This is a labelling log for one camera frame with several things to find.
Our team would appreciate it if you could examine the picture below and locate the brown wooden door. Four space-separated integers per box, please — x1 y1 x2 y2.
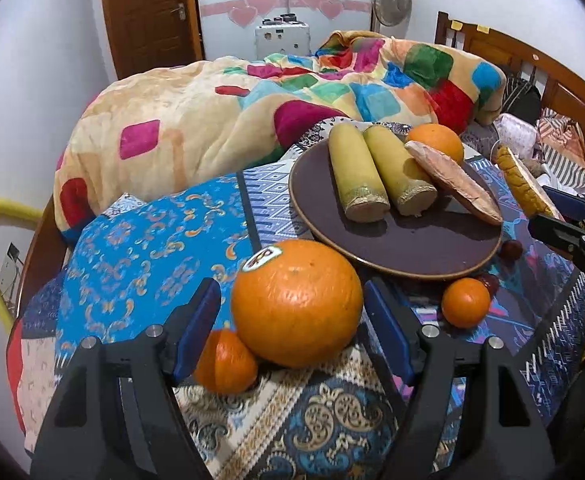
102 0 204 79

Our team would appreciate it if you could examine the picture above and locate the white appliance box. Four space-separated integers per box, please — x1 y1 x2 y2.
254 13 311 58

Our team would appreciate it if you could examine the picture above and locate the standing electric fan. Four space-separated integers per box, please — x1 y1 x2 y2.
370 0 413 32

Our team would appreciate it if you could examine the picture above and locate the colourful patchwork blanket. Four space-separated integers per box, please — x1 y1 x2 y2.
53 30 506 243

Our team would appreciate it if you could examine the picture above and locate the blue patterned bed cloth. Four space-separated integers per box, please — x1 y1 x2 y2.
8 122 585 479

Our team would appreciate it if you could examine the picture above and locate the pink white pouch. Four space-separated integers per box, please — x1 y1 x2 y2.
493 114 539 159

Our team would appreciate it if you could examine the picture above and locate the yellow sugarcane piece front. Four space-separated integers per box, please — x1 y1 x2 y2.
328 122 390 223

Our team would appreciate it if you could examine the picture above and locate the wooden headboard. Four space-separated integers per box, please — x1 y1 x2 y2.
434 11 585 143

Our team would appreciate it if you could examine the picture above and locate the yellow sugarcane piece back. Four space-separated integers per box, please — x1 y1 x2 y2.
363 126 437 217

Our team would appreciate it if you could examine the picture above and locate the black striped bag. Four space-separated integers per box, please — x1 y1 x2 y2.
501 74 542 126

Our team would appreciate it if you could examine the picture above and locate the purple round plate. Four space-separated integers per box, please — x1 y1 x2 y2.
289 141 501 281

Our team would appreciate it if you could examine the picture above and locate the small tangerine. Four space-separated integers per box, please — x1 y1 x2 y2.
441 278 492 330
194 328 258 396

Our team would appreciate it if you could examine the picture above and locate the dark red jujube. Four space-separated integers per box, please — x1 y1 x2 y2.
477 273 501 297
498 240 523 262

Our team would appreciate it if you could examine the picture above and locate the large orange with sticker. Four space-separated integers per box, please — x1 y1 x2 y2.
230 240 364 368

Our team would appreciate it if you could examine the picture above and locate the yellow sugarcane piece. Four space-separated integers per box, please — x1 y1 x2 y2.
328 122 390 223
363 126 437 217

